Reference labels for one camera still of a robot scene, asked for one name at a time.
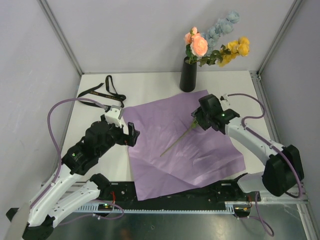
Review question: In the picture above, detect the aluminium frame post right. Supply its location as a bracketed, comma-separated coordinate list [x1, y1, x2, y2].
[256, 0, 305, 76]

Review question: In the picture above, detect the aluminium frame profile right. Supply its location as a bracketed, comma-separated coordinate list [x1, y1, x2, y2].
[249, 71, 305, 199]

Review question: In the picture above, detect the white slotted cable duct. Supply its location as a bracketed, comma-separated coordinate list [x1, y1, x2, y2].
[74, 201, 253, 215]

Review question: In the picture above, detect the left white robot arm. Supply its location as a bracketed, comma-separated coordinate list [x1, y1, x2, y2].
[5, 120, 140, 240]

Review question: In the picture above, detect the yellow artificial flower stem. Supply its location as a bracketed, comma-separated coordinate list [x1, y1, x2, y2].
[198, 36, 250, 68]

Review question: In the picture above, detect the pink paper flower bouquet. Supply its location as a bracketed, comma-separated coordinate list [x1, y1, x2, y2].
[123, 90, 246, 201]

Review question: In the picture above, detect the blue artificial flower stem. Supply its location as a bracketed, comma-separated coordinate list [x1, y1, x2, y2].
[200, 10, 240, 53]

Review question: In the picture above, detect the aluminium frame post left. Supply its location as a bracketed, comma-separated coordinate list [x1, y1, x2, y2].
[37, 0, 84, 77]

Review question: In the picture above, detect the black cylindrical vase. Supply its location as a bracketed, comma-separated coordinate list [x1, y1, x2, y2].
[179, 56, 197, 93]

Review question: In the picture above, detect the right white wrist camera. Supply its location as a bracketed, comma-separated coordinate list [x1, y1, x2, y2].
[220, 94, 230, 105]

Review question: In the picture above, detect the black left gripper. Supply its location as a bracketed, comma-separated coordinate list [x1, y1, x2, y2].
[96, 119, 139, 157]

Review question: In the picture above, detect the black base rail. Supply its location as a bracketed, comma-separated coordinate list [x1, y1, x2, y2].
[98, 180, 255, 211]

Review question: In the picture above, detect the aluminium frame post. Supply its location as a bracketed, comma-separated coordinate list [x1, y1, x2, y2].
[256, 0, 305, 76]
[37, 0, 84, 77]

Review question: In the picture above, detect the pale pink flower stem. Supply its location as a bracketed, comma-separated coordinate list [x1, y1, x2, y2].
[160, 118, 198, 157]

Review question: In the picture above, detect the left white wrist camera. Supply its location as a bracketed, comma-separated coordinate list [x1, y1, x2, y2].
[104, 105, 124, 129]

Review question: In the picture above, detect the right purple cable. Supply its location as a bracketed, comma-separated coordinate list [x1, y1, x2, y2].
[228, 93, 306, 198]

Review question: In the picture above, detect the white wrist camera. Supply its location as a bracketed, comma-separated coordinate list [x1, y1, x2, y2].
[104, 105, 124, 129]
[220, 94, 230, 105]

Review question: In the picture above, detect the pink rose flower stem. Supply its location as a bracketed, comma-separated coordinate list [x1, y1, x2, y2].
[184, 26, 208, 65]

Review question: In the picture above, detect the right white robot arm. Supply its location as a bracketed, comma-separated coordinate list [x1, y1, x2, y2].
[191, 94, 304, 201]

